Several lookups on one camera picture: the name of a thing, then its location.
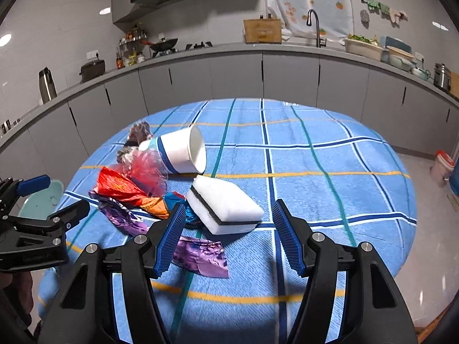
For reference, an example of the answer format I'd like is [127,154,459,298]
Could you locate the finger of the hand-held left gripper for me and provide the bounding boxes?
[9,199,91,239]
[3,174,51,201]

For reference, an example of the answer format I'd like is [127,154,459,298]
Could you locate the cream basin with green vegetables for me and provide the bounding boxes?
[343,34,384,61]

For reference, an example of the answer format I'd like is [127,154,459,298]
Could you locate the white blue-striped paper cup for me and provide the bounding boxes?
[138,125,208,175]

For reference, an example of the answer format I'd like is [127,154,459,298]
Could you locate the dark metal faucet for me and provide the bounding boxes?
[306,9,328,48]

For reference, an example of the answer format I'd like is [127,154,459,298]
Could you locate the hanging kitchen towels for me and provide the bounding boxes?
[360,0,409,26]

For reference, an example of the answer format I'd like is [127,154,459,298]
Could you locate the stainless steel pot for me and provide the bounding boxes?
[433,62,452,92]

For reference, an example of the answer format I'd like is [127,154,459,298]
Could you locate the white sponge with black layer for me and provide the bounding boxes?
[186,175,264,236]

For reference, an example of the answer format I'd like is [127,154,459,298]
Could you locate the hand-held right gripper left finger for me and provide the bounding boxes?
[38,201,189,344]

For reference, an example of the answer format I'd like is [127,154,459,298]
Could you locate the black gas stove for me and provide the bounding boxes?
[152,41,214,58]

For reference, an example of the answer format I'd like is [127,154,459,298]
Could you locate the plastic jar with red lid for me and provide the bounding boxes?
[430,150,456,187]

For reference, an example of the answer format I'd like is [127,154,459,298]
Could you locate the corner spice rack with bottles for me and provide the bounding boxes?
[118,23,147,67]

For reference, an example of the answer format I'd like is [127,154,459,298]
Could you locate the wooden knife block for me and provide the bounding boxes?
[243,18,283,44]

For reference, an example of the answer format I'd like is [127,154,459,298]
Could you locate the teal metal bucket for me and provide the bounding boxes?
[18,180,65,223]

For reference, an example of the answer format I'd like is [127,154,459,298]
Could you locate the plaid wrapper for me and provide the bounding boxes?
[115,122,155,167]

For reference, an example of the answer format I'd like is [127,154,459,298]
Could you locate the clear pink plastic bag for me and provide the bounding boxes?
[124,150,169,196]

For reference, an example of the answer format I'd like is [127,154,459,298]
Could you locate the grey kitchen base cabinets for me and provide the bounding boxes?
[0,48,459,194]

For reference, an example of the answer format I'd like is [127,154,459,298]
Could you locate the light blue plastic board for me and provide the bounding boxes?
[380,36,413,56]

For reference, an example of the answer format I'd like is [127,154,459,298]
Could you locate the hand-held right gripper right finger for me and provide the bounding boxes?
[271,199,418,344]

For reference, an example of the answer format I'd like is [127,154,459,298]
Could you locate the dark rice cooker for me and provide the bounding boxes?
[79,59,106,83]

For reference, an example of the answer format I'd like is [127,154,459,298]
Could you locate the blue plaid tablecloth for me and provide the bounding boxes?
[38,97,418,344]

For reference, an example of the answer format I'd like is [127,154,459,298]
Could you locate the black wok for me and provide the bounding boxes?
[141,38,179,52]

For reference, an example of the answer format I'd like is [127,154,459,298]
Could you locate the stainless steel thermos jug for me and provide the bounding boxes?
[39,67,58,104]

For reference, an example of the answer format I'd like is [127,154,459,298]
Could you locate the orange red foil wrapper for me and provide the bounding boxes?
[94,167,171,219]

